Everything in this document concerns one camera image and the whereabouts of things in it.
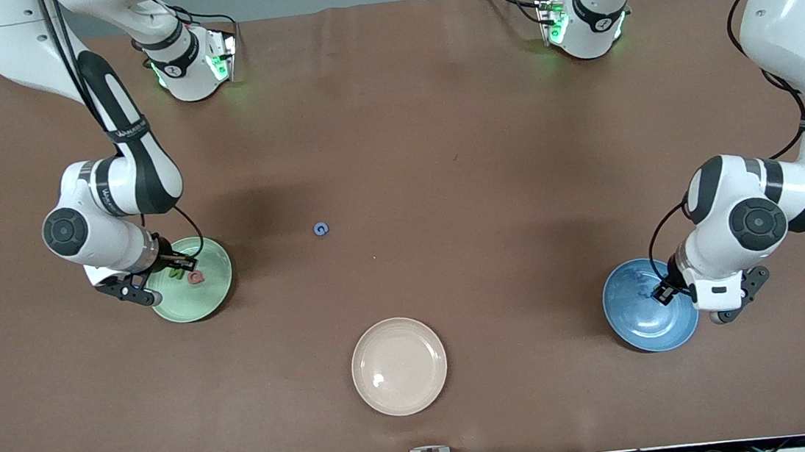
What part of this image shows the beige plate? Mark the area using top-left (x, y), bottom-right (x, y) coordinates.
top-left (347, 313), bottom-right (453, 421)

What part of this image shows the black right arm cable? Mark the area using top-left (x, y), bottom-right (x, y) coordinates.
top-left (35, 0), bottom-right (207, 274)

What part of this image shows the brown table mat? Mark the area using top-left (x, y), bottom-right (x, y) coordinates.
top-left (0, 0), bottom-right (805, 452)

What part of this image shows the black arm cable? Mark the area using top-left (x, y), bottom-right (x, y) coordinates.
top-left (623, 0), bottom-right (805, 287)
top-left (35, 0), bottom-right (207, 274)

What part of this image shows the green plate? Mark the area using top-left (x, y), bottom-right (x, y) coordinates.
top-left (141, 232), bottom-right (238, 327)

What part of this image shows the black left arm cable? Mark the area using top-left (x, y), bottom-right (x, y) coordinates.
top-left (623, 0), bottom-right (805, 287)

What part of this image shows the blue plate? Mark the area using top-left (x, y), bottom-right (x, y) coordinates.
top-left (598, 253), bottom-right (704, 358)

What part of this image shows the black right base cable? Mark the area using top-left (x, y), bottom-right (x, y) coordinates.
top-left (156, 0), bottom-right (238, 37)

